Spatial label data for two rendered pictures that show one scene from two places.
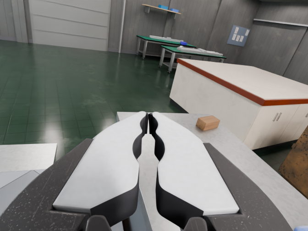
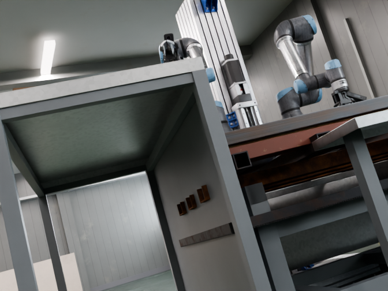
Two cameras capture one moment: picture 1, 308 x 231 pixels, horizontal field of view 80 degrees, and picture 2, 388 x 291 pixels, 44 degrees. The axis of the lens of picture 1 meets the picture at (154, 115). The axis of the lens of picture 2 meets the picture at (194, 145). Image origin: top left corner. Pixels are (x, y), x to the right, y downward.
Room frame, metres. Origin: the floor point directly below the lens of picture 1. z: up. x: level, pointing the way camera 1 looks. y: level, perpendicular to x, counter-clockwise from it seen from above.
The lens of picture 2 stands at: (2.16, 0.30, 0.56)
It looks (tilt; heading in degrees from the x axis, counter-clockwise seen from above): 11 degrees up; 189
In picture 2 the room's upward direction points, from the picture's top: 16 degrees counter-clockwise
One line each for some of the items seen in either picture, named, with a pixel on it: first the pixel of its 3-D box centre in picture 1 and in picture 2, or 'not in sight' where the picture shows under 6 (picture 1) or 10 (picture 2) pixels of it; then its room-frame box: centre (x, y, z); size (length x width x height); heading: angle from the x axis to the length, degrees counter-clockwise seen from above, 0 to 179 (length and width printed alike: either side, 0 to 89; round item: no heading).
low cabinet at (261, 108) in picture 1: (246, 100); not in sight; (3.57, -1.72, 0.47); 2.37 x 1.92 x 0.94; 122
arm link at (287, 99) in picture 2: not in sight; (287, 100); (-0.72, 0.49, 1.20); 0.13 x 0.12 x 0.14; 102
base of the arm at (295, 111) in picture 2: not in sight; (293, 118); (-0.72, 0.49, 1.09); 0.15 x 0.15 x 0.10
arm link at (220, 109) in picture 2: not in sight; (213, 113); (-0.46, 0.06, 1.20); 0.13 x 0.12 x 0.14; 97
